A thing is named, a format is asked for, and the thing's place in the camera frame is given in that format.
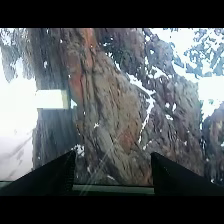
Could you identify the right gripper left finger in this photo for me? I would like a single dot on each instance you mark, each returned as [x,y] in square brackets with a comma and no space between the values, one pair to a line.
[55,180]

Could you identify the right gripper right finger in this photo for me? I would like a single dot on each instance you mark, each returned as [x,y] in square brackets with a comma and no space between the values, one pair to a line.
[180,181]

